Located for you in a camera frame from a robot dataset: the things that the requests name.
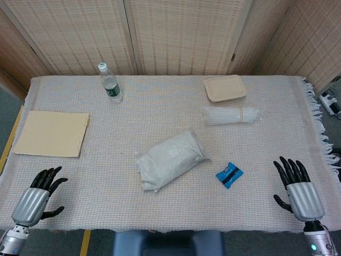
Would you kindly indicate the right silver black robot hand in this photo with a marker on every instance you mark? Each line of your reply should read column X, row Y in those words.
column 303, row 198

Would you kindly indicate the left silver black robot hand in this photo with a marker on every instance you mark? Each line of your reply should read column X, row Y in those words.
column 30, row 202

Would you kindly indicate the transparent plastic bag white contents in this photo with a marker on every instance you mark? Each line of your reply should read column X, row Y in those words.
column 170, row 160

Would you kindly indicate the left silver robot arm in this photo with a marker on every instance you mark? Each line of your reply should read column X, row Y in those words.
column 12, row 238

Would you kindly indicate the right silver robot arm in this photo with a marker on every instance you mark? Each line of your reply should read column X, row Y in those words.
column 318, row 237

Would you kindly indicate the blue snack packet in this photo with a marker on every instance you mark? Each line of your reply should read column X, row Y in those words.
column 229, row 174

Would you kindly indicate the white black device on floor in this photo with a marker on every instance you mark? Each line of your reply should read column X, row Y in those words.
column 330, row 100

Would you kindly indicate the bundle of clear plastic straws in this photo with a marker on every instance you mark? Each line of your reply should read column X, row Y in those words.
column 230, row 115

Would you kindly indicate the beige lidded food container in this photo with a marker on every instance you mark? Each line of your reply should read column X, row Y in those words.
column 225, row 88

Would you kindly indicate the clear plastic water bottle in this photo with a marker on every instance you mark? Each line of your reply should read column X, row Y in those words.
column 110, row 85

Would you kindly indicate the white woven tablecloth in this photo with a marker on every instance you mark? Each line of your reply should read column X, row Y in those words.
column 170, row 149

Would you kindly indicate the woven folding screen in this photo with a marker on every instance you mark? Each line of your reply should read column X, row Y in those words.
column 170, row 34

